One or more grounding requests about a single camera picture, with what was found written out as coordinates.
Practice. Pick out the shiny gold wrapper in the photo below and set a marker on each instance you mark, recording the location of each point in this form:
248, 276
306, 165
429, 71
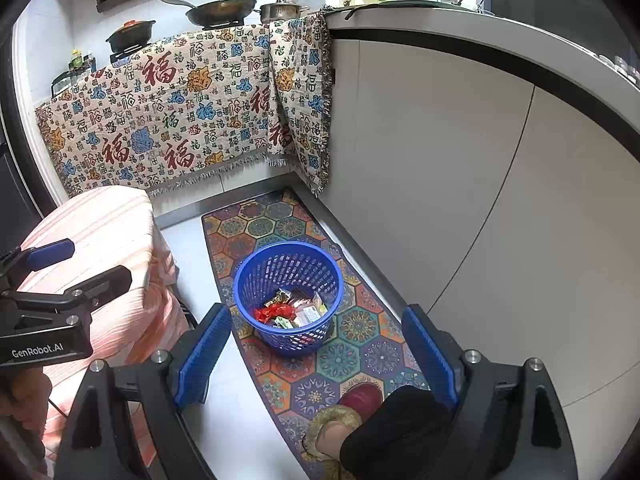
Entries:
319, 303

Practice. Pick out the red fur-trimmed slipper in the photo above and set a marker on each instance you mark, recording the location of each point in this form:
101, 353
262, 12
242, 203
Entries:
350, 410

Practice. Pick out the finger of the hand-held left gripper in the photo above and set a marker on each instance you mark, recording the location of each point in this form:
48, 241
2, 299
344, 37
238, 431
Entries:
100, 282
50, 255

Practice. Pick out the person's black trouser leg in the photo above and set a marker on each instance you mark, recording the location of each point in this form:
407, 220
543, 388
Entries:
400, 435

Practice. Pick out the blue plastic basket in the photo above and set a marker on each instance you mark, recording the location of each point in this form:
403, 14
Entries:
250, 285

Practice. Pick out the pink striped tablecloth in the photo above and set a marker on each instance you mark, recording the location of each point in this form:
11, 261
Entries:
110, 270

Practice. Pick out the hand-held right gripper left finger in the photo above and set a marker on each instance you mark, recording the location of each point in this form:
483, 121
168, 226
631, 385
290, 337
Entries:
202, 355

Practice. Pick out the person's left hand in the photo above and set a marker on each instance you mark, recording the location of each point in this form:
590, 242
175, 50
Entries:
27, 392

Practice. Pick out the colourful hexagon floor mat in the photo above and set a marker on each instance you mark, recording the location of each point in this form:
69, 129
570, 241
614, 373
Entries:
360, 350

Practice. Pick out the steel pot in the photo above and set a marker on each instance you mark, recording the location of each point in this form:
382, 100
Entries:
282, 11

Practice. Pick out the grey refrigerator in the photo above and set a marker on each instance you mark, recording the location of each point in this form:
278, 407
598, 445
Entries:
17, 185

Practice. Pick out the black clay pot orange lid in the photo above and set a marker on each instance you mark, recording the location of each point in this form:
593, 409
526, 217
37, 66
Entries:
131, 35

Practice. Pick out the black wok with lid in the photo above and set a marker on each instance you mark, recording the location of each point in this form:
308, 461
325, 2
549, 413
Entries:
220, 11

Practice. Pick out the large printed blanket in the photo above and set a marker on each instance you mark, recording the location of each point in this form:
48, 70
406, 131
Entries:
165, 110

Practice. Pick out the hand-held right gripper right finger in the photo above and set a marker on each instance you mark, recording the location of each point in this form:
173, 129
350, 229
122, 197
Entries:
430, 355

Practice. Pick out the black foam net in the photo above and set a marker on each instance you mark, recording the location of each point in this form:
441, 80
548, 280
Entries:
300, 294

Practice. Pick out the red plastic wrapper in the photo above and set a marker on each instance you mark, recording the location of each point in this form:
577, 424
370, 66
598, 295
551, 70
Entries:
270, 314

